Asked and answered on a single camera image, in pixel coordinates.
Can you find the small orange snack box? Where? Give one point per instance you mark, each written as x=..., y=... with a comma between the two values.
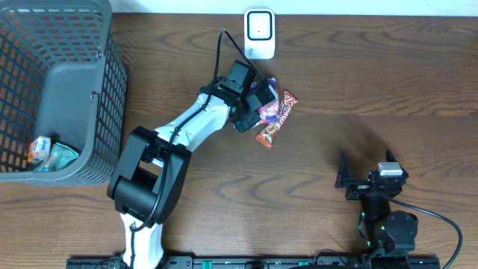
x=39, y=150

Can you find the red orange candy bar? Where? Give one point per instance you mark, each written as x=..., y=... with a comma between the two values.
x=267, y=136

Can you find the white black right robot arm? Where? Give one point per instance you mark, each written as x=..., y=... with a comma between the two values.
x=390, y=234

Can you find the black mounting rail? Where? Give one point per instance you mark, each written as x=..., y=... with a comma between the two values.
x=187, y=262

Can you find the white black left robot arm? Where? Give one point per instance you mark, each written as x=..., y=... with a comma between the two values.
x=150, y=174

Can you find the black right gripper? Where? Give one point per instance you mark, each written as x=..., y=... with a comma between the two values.
x=359, y=187

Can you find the red purple snack packet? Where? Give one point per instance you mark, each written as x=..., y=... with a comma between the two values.
x=270, y=112

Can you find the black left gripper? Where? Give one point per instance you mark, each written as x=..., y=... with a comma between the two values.
x=252, y=108

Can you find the white barcode scanner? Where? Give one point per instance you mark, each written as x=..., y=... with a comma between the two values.
x=259, y=34

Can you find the grey plastic mesh basket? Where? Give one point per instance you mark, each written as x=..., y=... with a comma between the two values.
x=62, y=77

